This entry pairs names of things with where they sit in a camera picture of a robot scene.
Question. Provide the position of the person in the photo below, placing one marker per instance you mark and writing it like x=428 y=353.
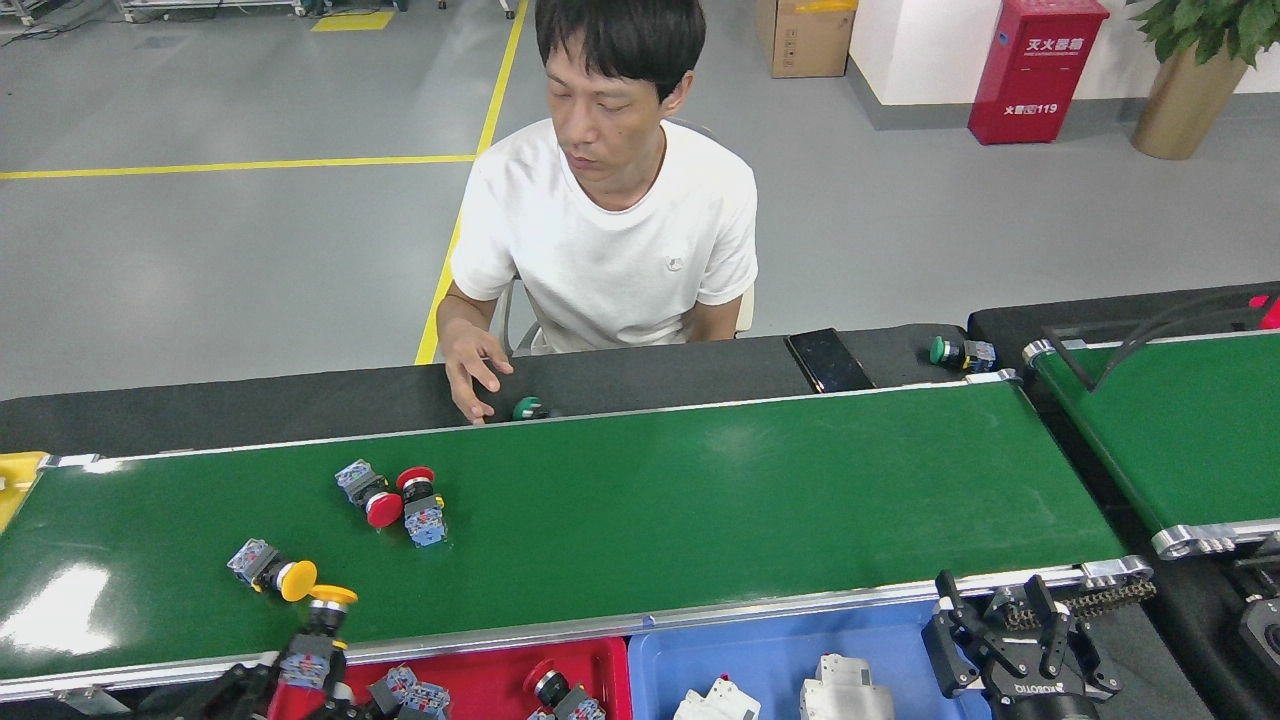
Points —
x=600 y=250

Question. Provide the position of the person's right hand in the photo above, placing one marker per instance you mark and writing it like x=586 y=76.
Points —
x=470 y=365

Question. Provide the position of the green feeder conveyor belt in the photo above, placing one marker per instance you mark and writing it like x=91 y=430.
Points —
x=1180 y=440

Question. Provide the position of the person's left forearm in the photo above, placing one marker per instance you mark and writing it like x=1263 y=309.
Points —
x=715 y=322

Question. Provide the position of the blue plastic tray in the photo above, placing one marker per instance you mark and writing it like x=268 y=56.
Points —
x=760 y=650

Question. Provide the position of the red fire extinguisher box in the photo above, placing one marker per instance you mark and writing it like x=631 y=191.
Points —
x=1035 y=80

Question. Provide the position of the yellow plastic tray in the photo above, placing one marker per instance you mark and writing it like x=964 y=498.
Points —
x=15 y=485

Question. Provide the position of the green mushroom push button switch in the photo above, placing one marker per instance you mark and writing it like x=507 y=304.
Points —
x=978 y=356
x=527 y=408

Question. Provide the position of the yellow mushroom push button switch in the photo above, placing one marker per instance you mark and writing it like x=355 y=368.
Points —
x=332 y=596
x=297 y=581

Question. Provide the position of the black guide frame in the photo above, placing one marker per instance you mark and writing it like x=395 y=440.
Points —
x=1067 y=362

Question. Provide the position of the black smartphone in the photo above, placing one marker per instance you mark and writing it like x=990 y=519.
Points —
x=828 y=360

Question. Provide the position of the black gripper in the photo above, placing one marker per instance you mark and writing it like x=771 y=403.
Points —
x=1045 y=690

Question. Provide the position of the person's right forearm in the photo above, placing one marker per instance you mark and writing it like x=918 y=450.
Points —
x=460 y=312

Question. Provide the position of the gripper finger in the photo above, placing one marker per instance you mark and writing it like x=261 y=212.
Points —
x=348 y=708
x=235 y=700

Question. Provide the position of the red plastic tray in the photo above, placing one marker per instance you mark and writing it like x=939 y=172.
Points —
x=480 y=680

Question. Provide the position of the potted plant with brass pot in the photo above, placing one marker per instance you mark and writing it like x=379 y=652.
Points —
x=1190 y=110

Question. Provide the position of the cardboard box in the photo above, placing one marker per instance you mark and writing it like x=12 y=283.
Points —
x=800 y=45

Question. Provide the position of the white circuit breaker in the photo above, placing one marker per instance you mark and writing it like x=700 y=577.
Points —
x=845 y=690
x=715 y=702

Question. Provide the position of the long green conveyor belt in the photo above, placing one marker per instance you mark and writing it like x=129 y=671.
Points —
x=700 y=500

